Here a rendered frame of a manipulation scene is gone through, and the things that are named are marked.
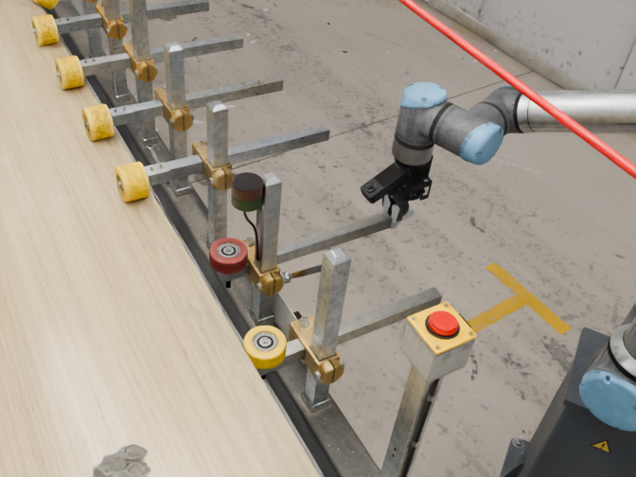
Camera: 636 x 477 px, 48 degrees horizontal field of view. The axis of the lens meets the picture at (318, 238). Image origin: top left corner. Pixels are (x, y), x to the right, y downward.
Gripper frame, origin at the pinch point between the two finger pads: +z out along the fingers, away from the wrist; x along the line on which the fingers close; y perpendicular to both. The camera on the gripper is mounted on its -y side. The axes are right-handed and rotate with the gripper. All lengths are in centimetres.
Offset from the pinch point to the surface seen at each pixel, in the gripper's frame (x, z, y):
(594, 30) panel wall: 123, 45, 220
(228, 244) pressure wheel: 1.7, -7.7, -41.3
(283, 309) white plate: -9.6, 5.2, -33.2
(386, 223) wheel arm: -1.5, -2.2, -2.1
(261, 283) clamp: -7.2, -2.8, -37.6
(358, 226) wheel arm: -0.7, -3.4, -9.6
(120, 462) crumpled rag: -37, -9, -77
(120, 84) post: 94, 7, -36
